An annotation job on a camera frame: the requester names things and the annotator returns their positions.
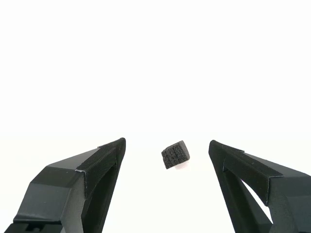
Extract small black foam box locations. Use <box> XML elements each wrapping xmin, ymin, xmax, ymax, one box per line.
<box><xmin>161</xmin><ymin>139</ymin><xmax>191</xmax><ymax>170</ymax></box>

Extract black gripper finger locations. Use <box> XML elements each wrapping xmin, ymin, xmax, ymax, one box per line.
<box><xmin>3</xmin><ymin>137</ymin><xmax>127</xmax><ymax>233</ymax></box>
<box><xmin>208</xmin><ymin>139</ymin><xmax>311</xmax><ymax>233</ymax></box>

